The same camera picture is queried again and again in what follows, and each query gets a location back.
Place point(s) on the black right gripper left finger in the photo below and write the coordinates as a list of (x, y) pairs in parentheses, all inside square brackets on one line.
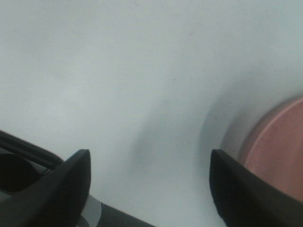
[(56, 200)]

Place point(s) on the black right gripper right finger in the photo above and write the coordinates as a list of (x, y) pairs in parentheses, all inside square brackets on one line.
[(244, 200)]

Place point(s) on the pink round plate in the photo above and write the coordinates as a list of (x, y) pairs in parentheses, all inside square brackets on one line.
[(273, 149)]

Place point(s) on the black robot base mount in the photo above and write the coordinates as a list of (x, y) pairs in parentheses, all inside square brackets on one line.
[(22, 164)]

